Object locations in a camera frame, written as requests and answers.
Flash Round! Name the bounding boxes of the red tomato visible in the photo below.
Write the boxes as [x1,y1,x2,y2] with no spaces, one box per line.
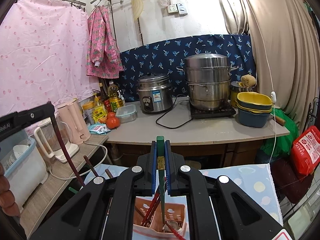
[106,112,120,129]

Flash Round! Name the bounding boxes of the dark soy sauce bottle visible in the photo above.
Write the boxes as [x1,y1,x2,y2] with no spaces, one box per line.
[99,82,112,113]

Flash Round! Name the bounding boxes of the person left hand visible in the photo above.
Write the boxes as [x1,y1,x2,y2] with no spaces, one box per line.
[0,165,20,217]

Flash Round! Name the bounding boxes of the silver rice cooker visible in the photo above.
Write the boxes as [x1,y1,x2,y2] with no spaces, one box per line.
[137,73,172,114]

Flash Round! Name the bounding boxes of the green chopstick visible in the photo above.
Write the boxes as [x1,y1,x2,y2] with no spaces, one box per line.
[68,187,78,194]
[156,136,165,224]

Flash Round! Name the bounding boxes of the pink electric kettle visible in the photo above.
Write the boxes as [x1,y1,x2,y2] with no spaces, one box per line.
[57,99,91,145]

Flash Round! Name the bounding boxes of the purple chopstick gold band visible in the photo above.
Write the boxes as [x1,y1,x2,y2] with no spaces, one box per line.
[105,168,113,178]

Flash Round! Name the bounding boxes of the green plastic bag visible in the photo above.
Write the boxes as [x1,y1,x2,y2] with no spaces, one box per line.
[260,108,299,159]

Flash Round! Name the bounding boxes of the black cooker power cord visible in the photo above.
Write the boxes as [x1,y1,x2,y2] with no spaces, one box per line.
[155,93,193,130]

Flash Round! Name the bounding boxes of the yellow label bottle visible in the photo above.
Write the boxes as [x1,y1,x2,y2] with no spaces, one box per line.
[93,94,107,123]

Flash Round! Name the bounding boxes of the loofah sponge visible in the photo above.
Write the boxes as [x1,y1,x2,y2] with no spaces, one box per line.
[241,74,257,88]

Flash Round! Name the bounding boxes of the blue tissue packet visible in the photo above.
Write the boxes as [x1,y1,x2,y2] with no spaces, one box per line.
[89,123,111,135]

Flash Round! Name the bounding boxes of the red plastic bag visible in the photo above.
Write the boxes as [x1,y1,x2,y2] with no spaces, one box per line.
[290,126,320,176]

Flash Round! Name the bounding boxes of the beige curtain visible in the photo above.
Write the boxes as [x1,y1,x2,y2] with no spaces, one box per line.
[219,0,319,129]

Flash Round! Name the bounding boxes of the white ceramic soup spoon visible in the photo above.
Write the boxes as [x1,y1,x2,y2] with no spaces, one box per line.
[163,220,182,232]

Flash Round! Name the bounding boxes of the pink floral garment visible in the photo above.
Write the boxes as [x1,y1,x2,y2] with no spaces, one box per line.
[86,6,124,79]

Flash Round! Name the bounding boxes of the blue planet tablecloth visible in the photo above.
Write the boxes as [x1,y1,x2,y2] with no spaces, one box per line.
[95,164,283,239]

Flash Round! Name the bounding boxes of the maroon chopstick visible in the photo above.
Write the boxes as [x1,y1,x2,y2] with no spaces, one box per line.
[50,114,85,186]

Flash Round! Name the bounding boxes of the black induction cooktop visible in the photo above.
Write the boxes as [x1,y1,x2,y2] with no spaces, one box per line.
[189,102,236,119]

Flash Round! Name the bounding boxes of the navy patterned cloth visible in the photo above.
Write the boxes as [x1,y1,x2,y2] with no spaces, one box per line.
[116,34,257,102]

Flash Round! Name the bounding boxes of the stainless steel steamer pot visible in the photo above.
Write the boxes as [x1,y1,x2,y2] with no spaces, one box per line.
[176,53,239,111]

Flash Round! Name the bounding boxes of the pink perforated utensil basket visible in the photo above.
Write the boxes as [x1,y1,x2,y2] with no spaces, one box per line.
[133,198,188,239]

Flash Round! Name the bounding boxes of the pink curtain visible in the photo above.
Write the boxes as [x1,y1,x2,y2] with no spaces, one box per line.
[0,0,98,115]

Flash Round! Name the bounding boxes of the stacked yellow blue basins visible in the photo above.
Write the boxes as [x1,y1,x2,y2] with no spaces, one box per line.
[235,92,273,128]

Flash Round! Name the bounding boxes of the clear food container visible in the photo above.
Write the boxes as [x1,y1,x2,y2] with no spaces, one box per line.
[116,105,137,124]

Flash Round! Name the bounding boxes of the red chopstick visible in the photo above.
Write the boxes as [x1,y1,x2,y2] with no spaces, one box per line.
[141,186,161,226]
[167,224,185,240]

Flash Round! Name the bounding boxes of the cooking oil bottle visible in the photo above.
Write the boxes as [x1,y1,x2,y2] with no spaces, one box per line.
[108,81,124,113]

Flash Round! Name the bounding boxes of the wall power socket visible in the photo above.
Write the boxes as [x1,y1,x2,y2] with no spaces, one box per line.
[167,3,188,16]

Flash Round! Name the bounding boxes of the white dish drainer box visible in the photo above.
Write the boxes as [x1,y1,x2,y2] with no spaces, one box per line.
[1,130,48,211]

